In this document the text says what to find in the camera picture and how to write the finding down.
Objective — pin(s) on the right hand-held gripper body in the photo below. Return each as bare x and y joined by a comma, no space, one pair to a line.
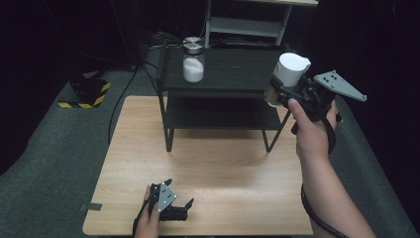
317,94

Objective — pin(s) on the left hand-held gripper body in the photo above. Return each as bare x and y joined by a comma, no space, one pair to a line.
165,198

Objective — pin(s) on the black two-tier shelf rack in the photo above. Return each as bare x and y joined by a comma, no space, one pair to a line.
228,71

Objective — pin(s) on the glass jar with metal lid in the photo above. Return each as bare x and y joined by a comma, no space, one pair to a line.
193,62

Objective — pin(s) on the person's left hand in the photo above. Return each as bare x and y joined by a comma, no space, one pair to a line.
148,223

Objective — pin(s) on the person's right hand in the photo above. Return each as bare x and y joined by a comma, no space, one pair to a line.
310,135

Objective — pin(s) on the white metal shelf unit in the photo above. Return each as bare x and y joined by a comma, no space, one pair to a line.
246,26

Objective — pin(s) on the grey tape strip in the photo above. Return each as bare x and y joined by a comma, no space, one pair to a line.
91,207

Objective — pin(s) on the yellow-black striped stand base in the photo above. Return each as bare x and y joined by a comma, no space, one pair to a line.
86,94

